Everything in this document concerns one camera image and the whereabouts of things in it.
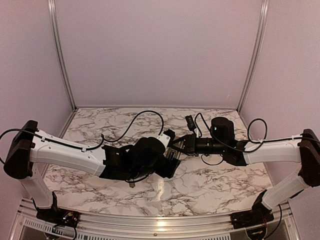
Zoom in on grey battery cover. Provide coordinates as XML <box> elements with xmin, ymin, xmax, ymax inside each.
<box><xmin>129</xmin><ymin>182</ymin><xmax>136</xmax><ymax>188</ymax></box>

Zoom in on white remote control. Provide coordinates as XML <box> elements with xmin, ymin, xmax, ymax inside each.
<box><xmin>164</xmin><ymin>142</ymin><xmax>182</xmax><ymax>160</ymax></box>

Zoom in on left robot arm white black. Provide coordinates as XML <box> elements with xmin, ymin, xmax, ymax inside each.
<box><xmin>2</xmin><ymin>120</ymin><xmax>181</xmax><ymax>223</ymax></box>

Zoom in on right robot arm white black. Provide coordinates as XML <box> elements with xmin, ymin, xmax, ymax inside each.
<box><xmin>169</xmin><ymin>117</ymin><xmax>320</xmax><ymax>224</ymax></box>

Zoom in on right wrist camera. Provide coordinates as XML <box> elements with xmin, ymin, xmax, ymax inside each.
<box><xmin>185</xmin><ymin>115</ymin><xmax>202</xmax><ymax>137</ymax></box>

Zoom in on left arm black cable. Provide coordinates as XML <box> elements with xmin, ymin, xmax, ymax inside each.
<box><xmin>0</xmin><ymin>110</ymin><xmax>166</xmax><ymax>166</ymax></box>

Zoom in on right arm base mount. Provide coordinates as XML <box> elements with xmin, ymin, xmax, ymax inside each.
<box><xmin>230</xmin><ymin>209</ymin><xmax>275</xmax><ymax>229</ymax></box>

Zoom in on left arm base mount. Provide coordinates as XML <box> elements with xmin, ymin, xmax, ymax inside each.
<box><xmin>36</xmin><ymin>208</ymin><xmax>80</xmax><ymax>228</ymax></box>

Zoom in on front aluminium rail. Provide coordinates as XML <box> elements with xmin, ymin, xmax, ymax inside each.
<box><xmin>8</xmin><ymin>199</ymin><xmax>301</xmax><ymax>240</ymax></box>

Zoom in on right aluminium frame post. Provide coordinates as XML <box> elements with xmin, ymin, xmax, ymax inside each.
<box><xmin>236</xmin><ymin>0</ymin><xmax>270</xmax><ymax>115</ymax></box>

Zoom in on aluminium frame post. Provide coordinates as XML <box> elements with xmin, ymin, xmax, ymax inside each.
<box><xmin>236</xmin><ymin>0</ymin><xmax>270</xmax><ymax>115</ymax></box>
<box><xmin>47</xmin><ymin>0</ymin><xmax>77</xmax><ymax>112</ymax></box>

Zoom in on left aluminium frame post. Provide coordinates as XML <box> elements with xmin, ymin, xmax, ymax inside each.
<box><xmin>47</xmin><ymin>0</ymin><xmax>77</xmax><ymax>112</ymax></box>

